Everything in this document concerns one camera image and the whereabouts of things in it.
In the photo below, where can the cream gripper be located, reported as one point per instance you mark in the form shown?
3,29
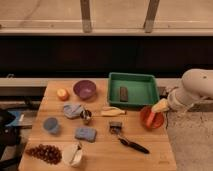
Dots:
160,106

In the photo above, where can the blue sponge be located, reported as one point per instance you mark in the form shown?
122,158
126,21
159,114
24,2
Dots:
86,133

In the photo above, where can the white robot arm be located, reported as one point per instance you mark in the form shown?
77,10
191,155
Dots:
195,85

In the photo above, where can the small metal cup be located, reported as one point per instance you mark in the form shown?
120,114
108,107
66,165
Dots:
86,116

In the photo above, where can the blue plastic cup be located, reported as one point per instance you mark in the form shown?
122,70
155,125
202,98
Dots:
51,125

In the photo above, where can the orange bowl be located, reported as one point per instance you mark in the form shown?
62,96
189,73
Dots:
157,122

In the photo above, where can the orange carrot toy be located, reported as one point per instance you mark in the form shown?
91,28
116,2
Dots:
150,119

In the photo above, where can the green plastic tray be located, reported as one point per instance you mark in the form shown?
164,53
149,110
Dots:
141,89

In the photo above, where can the beige banana toy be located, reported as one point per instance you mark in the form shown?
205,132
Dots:
112,111

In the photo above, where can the purple bowl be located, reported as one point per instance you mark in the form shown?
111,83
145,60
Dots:
84,89

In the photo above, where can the crumpled blue cloth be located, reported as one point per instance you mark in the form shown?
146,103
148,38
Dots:
72,111

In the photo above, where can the orange peach fruit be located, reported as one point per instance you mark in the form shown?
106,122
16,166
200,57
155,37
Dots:
62,94

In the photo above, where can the brown grape bunch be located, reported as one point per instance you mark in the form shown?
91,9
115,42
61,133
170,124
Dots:
48,153

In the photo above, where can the black chair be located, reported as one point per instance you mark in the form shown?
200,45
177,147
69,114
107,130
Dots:
9,136

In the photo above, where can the right window frame post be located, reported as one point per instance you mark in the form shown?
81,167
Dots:
150,16

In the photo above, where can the window frame post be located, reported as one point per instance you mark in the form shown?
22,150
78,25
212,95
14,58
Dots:
85,14
150,16

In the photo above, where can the left window frame post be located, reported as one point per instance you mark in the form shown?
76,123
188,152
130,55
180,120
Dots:
85,14

